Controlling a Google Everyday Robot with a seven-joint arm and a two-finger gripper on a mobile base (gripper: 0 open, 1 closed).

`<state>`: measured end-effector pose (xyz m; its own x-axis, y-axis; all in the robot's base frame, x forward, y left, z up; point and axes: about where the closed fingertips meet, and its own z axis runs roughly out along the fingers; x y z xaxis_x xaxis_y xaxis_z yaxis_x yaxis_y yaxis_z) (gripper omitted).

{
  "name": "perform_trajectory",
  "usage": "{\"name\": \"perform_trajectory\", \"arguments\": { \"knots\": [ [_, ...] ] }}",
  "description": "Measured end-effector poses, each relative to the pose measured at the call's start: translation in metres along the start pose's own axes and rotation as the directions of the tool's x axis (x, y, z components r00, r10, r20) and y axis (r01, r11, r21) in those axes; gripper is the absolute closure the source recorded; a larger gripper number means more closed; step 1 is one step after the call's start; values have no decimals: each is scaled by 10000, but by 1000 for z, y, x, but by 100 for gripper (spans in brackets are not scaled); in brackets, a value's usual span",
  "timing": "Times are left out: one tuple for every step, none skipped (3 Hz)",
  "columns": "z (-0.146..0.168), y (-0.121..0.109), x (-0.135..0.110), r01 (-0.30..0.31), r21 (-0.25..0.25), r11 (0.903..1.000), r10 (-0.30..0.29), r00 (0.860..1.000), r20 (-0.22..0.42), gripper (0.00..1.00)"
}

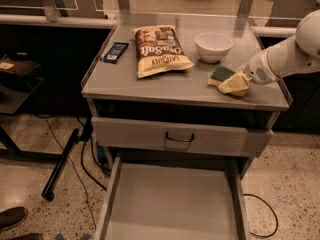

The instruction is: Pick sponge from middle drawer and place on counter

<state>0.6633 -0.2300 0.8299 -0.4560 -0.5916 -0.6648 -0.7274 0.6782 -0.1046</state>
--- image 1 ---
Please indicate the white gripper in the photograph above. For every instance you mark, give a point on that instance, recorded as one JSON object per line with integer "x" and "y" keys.
{"x": 259, "y": 71}

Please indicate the green and yellow sponge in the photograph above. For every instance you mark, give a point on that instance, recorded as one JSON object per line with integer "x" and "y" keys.
{"x": 219, "y": 75}

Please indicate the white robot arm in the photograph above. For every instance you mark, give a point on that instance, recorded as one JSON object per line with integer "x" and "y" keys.
{"x": 298, "y": 54}

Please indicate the grey drawer cabinet counter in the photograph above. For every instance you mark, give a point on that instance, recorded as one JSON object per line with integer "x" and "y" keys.
{"x": 115, "y": 91}

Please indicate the open grey middle drawer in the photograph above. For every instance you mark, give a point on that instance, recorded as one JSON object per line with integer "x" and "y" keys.
{"x": 164, "y": 197}

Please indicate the white ceramic bowl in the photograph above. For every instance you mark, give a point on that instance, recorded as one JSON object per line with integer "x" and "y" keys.
{"x": 212, "y": 47}

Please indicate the brown sea salt chip bag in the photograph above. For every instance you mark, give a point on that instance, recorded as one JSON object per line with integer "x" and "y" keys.
{"x": 158, "y": 50}

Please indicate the dark blue snack bar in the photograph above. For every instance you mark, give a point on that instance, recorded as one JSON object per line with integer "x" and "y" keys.
{"x": 114, "y": 52}

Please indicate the dark side table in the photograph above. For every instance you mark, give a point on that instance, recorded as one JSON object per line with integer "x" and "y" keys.
{"x": 17, "y": 83}

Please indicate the black stand leg with wheel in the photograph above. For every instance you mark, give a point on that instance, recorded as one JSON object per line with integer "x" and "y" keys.
{"x": 48, "y": 191}

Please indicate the dark shoe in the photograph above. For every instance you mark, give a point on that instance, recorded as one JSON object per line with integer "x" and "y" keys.
{"x": 31, "y": 236}
{"x": 12, "y": 217}

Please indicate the black drawer handle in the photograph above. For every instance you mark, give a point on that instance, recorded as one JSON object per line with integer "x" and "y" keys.
{"x": 178, "y": 139}

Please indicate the white horizontal rail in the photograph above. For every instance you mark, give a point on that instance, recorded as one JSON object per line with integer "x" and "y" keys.
{"x": 68, "y": 22}

